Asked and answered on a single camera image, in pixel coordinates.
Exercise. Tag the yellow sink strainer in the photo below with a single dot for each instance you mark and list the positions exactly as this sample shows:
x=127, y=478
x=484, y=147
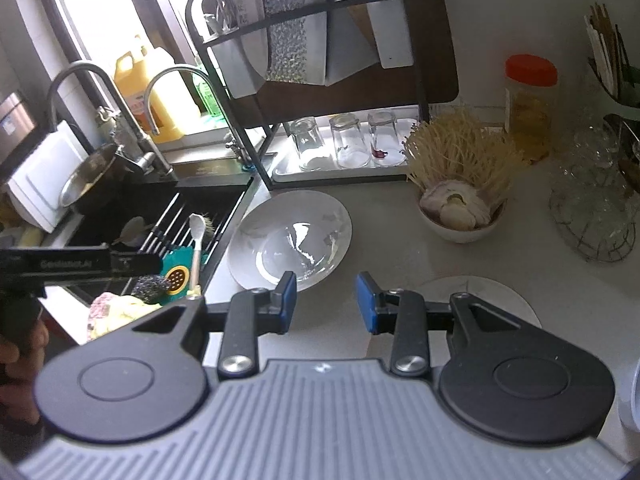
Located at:
x=176, y=276

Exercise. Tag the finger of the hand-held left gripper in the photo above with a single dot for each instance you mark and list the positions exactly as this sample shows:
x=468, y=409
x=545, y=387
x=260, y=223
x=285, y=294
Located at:
x=135, y=264

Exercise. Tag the red lid plastic jar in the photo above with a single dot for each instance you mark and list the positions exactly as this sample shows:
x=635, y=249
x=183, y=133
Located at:
x=529, y=110

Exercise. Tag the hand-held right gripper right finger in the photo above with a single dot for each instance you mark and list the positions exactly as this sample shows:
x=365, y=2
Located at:
x=365, y=307

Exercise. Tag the white plastic cutting board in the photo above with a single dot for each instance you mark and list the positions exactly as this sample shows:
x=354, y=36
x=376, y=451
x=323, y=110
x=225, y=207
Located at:
x=35, y=180

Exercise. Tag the white bowl with mushrooms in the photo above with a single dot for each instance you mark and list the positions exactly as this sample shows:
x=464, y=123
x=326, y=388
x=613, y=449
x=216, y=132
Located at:
x=462, y=230

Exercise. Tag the white plate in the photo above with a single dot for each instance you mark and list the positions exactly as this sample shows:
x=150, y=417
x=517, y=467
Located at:
x=295, y=237

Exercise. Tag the green plastic bottle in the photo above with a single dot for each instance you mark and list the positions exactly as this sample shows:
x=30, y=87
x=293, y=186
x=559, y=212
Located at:
x=207, y=95

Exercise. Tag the patterned cutting board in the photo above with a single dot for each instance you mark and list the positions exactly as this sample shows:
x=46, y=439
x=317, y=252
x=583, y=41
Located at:
x=292, y=25

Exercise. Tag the clear drinking glass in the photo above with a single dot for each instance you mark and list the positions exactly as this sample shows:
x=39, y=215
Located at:
x=348, y=140
x=306, y=142
x=386, y=135

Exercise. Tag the curved steel faucet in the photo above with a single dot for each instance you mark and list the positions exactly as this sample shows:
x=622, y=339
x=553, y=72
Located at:
x=175, y=80

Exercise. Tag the white utensil holder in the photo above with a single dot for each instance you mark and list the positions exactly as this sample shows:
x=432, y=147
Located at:
x=385, y=25

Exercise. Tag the tall steel faucet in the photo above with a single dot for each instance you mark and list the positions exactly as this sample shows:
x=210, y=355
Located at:
x=107, y=105

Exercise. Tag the person's left hand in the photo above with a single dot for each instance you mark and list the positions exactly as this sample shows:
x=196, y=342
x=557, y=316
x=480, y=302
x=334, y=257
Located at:
x=17, y=375

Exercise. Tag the patterned dish cloth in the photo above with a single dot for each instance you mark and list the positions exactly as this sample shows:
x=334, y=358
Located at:
x=115, y=312

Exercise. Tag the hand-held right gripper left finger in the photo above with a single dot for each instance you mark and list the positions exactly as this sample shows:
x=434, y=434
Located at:
x=288, y=305

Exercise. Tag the steel wool scrubber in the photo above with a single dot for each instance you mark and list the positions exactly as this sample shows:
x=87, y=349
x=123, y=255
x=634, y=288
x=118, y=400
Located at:
x=150, y=287

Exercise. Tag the white drip tray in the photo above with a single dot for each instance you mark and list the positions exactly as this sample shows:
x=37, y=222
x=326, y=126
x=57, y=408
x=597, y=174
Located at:
x=285, y=170

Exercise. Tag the black metal dish rack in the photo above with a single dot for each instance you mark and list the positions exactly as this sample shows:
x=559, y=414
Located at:
x=310, y=7

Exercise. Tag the yellow detergent bottle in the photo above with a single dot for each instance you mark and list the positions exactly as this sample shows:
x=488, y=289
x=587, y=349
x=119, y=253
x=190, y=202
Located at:
x=150, y=95

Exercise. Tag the chopstick holder with chopsticks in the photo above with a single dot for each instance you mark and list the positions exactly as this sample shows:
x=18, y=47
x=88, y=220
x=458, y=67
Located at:
x=612, y=60

